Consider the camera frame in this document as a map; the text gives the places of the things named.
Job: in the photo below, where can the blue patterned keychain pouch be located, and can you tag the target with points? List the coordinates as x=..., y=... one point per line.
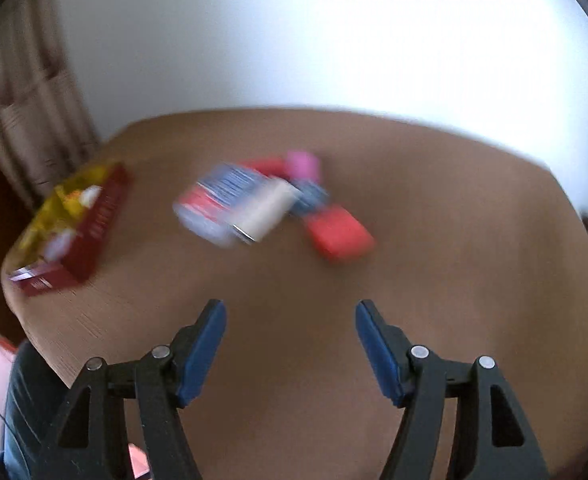
x=312, y=197

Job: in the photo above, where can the red gold tin box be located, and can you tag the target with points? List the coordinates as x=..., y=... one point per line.
x=61, y=245

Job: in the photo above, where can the pink wooden block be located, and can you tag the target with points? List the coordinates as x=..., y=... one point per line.
x=302, y=165

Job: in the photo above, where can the red rounded case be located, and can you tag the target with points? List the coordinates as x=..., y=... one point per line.
x=337, y=235

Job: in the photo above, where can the person's blue jeans leg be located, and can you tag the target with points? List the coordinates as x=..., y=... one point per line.
x=33, y=397

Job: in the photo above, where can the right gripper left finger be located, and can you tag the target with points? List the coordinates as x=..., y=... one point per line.
x=87, y=439

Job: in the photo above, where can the beige patterned curtain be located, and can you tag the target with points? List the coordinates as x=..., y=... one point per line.
x=46, y=134

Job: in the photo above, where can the red wooden block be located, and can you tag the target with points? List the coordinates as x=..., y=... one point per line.
x=268, y=166

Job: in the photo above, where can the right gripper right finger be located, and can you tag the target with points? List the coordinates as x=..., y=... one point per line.
x=492, y=436

